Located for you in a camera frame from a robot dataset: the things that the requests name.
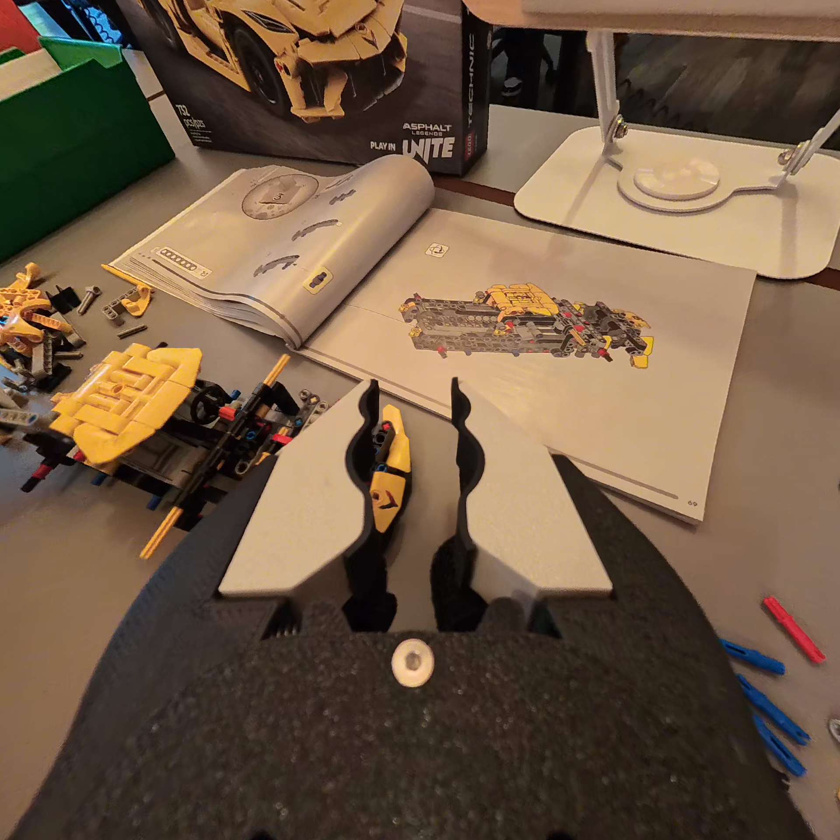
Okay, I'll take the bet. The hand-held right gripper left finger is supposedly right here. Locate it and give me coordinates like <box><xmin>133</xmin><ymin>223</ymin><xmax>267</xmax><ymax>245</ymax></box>
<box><xmin>217</xmin><ymin>378</ymin><xmax>383</xmax><ymax>601</ymax></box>

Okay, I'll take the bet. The scatter of small colourful toy pieces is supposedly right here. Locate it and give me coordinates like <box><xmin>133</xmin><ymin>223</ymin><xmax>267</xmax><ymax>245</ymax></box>
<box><xmin>717</xmin><ymin>592</ymin><xmax>840</xmax><ymax>780</ymax></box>

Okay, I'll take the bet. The red plastic bin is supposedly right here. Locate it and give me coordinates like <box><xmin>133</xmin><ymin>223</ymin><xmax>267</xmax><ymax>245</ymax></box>
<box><xmin>0</xmin><ymin>0</ymin><xmax>42</xmax><ymax>55</ymax></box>

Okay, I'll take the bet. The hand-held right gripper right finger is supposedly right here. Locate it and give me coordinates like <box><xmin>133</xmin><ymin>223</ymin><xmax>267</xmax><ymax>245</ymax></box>
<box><xmin>450</xmin><ymin>377</ymin><xmax>616</xmax><ymax>611</ymax></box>

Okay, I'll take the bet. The toy car box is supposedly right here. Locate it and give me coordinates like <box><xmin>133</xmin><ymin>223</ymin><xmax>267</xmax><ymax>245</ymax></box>
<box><xmin>113</xmin><ymin>0</ymin><xmax>493</xmax><ymax>178</ymax></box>

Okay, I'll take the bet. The white paper stack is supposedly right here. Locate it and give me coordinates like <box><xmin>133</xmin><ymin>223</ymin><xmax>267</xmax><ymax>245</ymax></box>
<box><xmin>0</xmin><ymin>51</ymin><xmax>61</xmax><ymax>101</ymax></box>

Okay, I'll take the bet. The green plastic bin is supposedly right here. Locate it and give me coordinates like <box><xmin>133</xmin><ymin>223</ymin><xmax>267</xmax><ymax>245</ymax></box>
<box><xmin>0</xmin><ymin>36</ymin><xmax>178</xmax><ymax>265</ymax></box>

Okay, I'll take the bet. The partly built yellow toy car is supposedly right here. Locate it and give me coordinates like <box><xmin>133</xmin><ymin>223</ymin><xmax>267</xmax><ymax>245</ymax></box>
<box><xmin>18</xmin><ymin>340</ymin><xmax>330</xmax><ymax>560</ymax></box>

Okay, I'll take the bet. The wooden document stand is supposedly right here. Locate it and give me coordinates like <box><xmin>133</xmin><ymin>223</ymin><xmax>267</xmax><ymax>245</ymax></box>
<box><xmin>461</xmin><ymin>0</ymin><xmax>840</xmax><ymax>281</ymax></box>

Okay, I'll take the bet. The pile of yellow toy panels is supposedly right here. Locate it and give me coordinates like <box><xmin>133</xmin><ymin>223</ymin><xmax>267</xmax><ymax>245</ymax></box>
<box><xmin>0</xmin><ymin>261</ymin><xmax>156</xmax><ymax>396</ymax></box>

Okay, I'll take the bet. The grey desk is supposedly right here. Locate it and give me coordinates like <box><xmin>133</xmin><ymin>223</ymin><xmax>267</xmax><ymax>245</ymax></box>
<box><xmin>0</xmin><ymin>46</ymin><xmax>840</xmax><ymax>840</ymax></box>

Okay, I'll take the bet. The open instruction booklet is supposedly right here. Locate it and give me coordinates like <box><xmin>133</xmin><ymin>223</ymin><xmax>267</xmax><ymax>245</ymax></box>
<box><xmin>100</xmin><ymin>154</ymin><xmax>759</xmax><ymax>527</ymax></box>

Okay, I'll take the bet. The small black yellow toy subassembly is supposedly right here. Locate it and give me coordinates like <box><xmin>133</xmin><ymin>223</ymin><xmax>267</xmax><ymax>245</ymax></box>
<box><xmin>367</xmin><ymin>402</ymin><xmax>414</xmax><ymax>537</ymax></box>

